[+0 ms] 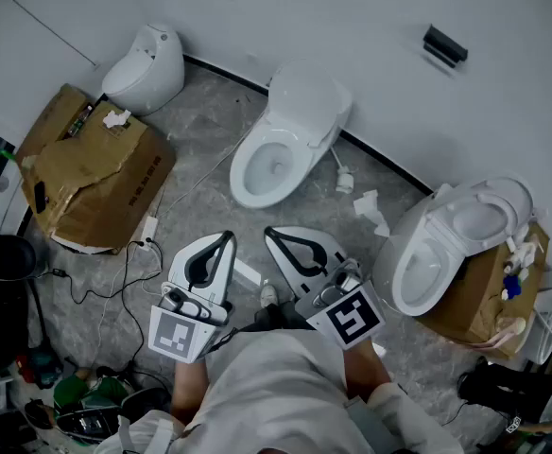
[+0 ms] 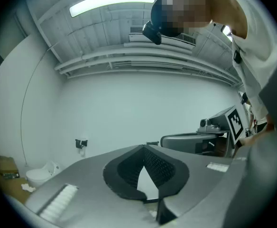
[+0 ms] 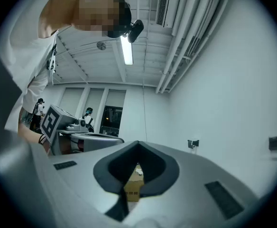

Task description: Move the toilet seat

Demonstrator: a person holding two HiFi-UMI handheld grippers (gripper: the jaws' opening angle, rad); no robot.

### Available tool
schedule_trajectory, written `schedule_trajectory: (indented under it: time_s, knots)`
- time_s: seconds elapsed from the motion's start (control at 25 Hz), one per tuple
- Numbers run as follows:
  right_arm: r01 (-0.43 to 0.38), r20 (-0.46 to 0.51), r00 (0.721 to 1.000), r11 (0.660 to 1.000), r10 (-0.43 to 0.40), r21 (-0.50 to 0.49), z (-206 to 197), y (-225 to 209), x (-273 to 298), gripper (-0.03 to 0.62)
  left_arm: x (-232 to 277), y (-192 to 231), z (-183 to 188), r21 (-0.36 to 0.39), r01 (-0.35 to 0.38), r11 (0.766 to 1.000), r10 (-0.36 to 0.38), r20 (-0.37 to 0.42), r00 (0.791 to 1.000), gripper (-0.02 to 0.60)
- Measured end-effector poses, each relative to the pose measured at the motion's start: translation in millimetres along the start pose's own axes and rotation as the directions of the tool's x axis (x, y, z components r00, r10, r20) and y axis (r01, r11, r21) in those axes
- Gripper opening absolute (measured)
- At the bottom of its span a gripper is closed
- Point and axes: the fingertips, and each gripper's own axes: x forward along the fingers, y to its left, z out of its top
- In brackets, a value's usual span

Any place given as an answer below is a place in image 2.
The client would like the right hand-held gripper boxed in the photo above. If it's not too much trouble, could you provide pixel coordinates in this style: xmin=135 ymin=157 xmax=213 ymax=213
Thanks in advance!
xmin=160 ymin=105 xmax=245 ymax=158

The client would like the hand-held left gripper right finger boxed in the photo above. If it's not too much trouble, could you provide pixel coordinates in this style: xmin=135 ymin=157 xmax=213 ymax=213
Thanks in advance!
xmin=143 ymin=144 xmax=191 ymax=197

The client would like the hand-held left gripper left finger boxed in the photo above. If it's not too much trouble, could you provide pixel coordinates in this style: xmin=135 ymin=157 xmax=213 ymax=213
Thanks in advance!
xmin=102 ymin=144 xmax=147 ymax=201

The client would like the black wall fixture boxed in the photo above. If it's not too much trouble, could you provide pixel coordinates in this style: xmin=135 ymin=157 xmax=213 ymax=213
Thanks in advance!
xmin=75 ymin=138 xmax=89 ymax=149

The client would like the egg-shaped white toilet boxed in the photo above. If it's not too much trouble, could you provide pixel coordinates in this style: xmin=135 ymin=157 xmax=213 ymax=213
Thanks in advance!
xmin=25 ymin=160 xmax=63 ymax=188

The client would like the white ceiling pipe run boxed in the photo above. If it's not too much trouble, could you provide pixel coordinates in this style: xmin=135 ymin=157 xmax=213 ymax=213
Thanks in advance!
xmin=54 ymin=43 xmax=245 ymax=87

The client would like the torn cardboard box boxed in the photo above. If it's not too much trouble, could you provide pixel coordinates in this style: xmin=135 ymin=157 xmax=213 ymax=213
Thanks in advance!
xmin=0 ymin=154 xmax=34 ymax=204

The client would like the person's white shirt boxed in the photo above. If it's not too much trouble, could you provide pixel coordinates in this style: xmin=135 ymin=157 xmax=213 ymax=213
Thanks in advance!
xmin=214 ymin=0 xmax=277 ymax=125

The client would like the long ceiling light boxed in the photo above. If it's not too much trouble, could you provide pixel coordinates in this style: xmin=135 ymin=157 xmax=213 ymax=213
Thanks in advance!
xmin=69 ymin=0 xmax=156 ymax=18

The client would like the black head-mounted camera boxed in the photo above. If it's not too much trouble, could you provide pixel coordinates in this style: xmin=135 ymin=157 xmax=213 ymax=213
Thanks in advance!
xmin=142 ymin=20 xmax=162 ymax=45

